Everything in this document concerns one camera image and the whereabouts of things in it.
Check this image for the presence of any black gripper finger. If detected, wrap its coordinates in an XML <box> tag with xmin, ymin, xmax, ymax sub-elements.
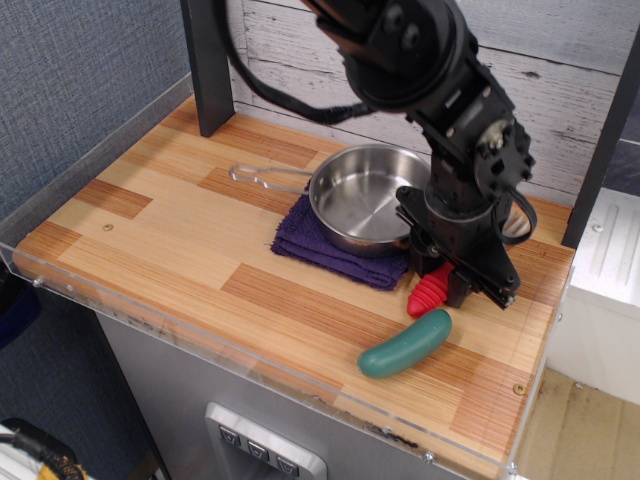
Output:
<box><xmin>446</xmin><ymin>269</ymin><xmax>472</xmax><ymax>308</ymax></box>
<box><xmin>409</xmin><ymin>232</ymin><xmax>443</xmax><ymax>276</ymax></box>

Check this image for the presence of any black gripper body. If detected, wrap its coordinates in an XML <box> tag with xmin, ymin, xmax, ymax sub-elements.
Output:
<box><xmin>396</xmin><ymin>186</ymin><xmax>520</xmax><ymax>309</ymax></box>

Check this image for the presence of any red-handled grey fork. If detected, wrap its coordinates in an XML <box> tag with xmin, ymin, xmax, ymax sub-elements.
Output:
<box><xmin>407</xmin><ymin>206</ymin><xmax>532</xmax><ymax>318</ymax></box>

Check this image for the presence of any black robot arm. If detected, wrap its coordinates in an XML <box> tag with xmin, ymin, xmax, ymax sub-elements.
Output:
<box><xmin>309</xmin><ymin>1</ymin><xmax>535</xmax><ymax>308</ymax></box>

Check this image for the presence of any green toy cucumber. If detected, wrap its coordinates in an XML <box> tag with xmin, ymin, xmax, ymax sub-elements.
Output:
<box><xmin>357</xmin><ymin>309</ymin><xmax>453</xmax><ymax>378</ymax></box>

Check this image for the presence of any stainless steel pot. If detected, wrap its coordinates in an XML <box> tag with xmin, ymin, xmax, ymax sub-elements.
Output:
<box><xmin>229</xmin><ymin>144</ymin><xmax>431</xmax><ymax>258</ymax></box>

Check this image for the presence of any purple folded cloth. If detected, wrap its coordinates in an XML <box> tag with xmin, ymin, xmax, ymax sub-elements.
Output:
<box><xmin>271</xmin><ymin>195</ymin><xmax>410</xmax><ymax>291</ymax></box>

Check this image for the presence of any white cabinet at right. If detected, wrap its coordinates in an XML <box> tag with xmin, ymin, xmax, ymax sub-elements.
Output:
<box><xmin>547</xmin><ymin>188</ymin><xmax>639</xmax><ymax>404</ymax></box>

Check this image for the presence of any silver button panel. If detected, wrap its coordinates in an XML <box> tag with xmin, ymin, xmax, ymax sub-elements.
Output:
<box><xmin>205</xmin><ymin>402</ymin><xmax>328</xmax><ymax>479</ymax></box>

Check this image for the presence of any silver toy appliance cabinet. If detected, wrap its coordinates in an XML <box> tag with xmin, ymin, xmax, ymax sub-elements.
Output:
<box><xmin>98</xmin><ymin>306</ymin><xmax>509</xmax><ymax>479</ymax></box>

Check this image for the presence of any dark grey right post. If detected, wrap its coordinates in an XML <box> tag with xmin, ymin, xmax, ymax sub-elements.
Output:
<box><xmin>561</xmin><ymin>31</ymin><xmax>639</xmax><ymax>249</ymax></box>

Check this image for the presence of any dark grey post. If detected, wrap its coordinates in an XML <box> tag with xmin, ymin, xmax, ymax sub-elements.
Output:
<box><xmin>561</xmin><ymin>31</ymin><xmax>639</xmax><ymax>249</ymax></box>
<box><xmin>180</xmin><ymin>0</ymin><xmax>235</xmax><ymax>137</ymax></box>

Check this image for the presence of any black braided cable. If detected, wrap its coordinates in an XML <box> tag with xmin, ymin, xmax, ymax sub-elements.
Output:
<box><xmin>209</xmin><ymin>0</ymin><xmax>374</xmax><ymax>126</ymax></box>

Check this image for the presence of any dark grey left post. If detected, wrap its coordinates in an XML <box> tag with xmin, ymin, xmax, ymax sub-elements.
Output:
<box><xmin>180</xmin><ymin>0</ymin><xmax>235</xmax><ymax>137</ymax></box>

